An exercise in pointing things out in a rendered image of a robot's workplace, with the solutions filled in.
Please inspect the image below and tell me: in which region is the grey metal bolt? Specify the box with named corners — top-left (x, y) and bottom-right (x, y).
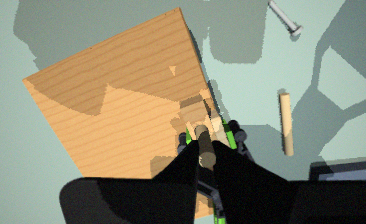
top-left (268, 0), bottom-right (304, 37)

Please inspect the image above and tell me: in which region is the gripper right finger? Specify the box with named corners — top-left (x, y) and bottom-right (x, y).
top-left (212, 140), bottom-right (366, 224)

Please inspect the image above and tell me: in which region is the light wooden board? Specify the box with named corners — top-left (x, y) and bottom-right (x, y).
top-left (22, 7), bottom-right (216, 179)

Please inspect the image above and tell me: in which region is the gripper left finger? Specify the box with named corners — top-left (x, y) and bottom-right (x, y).
top-left (59, 140), bottom-right (200, 224)

